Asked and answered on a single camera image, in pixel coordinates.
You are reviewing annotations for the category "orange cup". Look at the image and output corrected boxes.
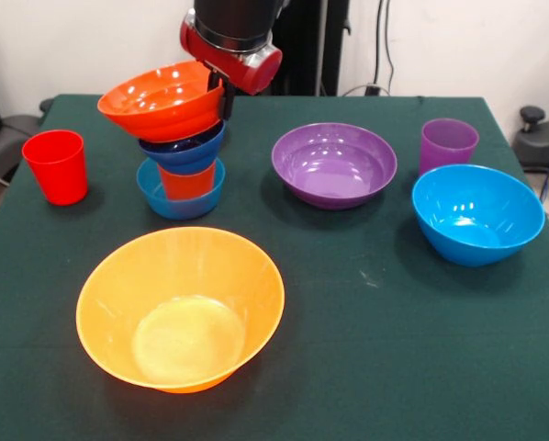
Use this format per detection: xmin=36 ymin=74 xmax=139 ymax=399
xmin=157 ymin=163 xmax=217 ymax=202

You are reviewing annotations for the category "dark green table cloth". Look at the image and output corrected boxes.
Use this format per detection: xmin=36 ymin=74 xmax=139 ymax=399
xmin=0 ymin=94 xmax=549 ymax=441

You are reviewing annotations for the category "small light blue bowl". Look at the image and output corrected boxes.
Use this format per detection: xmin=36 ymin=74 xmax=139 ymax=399
xmin=135 ymin=158 xmax=227 ymax=220

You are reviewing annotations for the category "purple cup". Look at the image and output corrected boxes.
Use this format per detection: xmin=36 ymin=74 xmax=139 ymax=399
xmin=419 ymin=118 xmax=480 ymax=178

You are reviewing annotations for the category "large yellow bowl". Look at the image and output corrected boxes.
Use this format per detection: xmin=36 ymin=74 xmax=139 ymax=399
xmin=75 ymin=226 xmax=286 ymax=395

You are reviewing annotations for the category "large light blue bowl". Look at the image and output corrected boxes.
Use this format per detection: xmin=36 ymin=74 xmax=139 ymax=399
xmin=410 ymin=164 xmax=546 ymax=268

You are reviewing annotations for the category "red cup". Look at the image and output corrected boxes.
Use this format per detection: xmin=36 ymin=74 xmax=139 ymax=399
xmin=21 ymin=129 xmax=90 ymax=207

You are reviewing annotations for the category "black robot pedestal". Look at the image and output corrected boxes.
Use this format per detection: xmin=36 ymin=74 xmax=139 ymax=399
xmin=191 ymin=0 xmax=349 ymax=97

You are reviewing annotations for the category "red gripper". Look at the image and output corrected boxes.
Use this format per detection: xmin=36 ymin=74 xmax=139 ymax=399
xmin=179 ymin=11 xmax=284 ymax=121

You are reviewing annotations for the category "purple bowl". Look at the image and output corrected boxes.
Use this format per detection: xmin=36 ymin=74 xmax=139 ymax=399
xmin=271 ymin=122 xmax=398 ymax=211

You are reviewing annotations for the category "small dark blue bowl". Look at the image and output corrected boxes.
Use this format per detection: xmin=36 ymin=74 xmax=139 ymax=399
xmin=138 ymin=121 xmax=227 ymax=175

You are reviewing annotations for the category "black wall cable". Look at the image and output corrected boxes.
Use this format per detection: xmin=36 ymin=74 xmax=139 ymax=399
xmin=383 ymin=0 xmax=396 ymax=96
xmin=373 ymin=0 xmax=384 ymax=88

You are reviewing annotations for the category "wide orange bowl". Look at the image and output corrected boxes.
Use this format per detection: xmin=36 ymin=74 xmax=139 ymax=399
xmin=96 ymin=61 xmax=225 ymax=142

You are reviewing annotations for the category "black office chair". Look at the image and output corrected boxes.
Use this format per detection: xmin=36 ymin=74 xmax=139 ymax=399
xmin=0 ymin=57 xmax=44 ymax=185

